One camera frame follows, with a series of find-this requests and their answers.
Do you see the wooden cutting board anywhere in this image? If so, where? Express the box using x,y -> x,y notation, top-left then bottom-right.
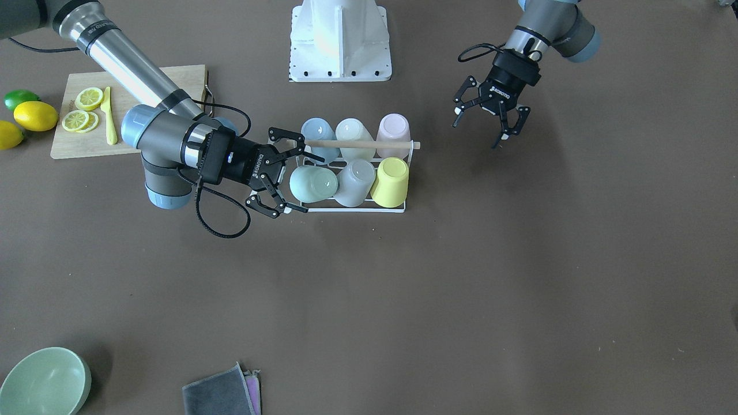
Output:
50,64 -> 208,160

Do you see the light blue cup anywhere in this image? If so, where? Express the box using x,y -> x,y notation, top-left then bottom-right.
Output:
300,118 -> 340,165

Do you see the yellow plastic knife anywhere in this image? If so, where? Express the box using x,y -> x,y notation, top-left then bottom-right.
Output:
100,86 -> 118,145

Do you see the grey cup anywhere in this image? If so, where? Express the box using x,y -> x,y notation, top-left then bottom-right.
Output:
334,159 -> 376,208

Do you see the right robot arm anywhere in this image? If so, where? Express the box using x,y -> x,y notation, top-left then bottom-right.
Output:
2,1 -> 306,218

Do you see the lemon slice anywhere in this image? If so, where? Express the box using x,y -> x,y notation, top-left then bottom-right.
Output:
74,87 -> 104,111
61,110 -> 100,134

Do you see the green bowl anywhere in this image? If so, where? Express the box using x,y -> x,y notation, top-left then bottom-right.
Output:
1,347 -> 92,414

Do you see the green cup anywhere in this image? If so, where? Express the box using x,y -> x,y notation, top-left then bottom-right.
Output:
288,165 -> 339,203

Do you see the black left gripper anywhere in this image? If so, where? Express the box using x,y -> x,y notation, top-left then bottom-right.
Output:
452,49 -> 541,149

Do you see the yellow cup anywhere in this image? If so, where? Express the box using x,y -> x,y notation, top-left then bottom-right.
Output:
370,157 -> 409,208

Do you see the white cup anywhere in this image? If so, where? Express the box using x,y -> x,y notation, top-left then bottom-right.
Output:
335,118 -> 376,163

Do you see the pink cup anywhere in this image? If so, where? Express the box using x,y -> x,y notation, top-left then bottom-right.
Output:
376,113 -> 411,159

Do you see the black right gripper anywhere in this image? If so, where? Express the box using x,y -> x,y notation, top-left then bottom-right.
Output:
197,127 -> 326,220

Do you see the yellow lemon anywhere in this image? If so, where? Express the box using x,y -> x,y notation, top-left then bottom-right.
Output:
13,101 -> 59,132
0,120 -> 24,150

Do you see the grey folded cloth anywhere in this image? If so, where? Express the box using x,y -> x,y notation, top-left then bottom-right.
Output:
182,363 -> 263,414

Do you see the green lime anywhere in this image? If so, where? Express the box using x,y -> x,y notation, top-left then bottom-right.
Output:
3,89 -> 40,111

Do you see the white wire cup holder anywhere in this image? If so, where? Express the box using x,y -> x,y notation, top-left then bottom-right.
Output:
288,113 -> 420,213

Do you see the upper lemon slice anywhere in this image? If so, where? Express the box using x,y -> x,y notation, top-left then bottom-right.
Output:
74,87 -> 104,111

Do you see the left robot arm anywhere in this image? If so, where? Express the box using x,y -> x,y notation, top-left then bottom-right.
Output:
453,1 -> 601,149

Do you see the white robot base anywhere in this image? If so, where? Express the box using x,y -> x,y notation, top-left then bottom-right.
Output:
288,1 -> 393,82

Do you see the lower lemon slice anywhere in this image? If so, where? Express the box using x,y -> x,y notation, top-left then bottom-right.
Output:
61,110 -> 100,134

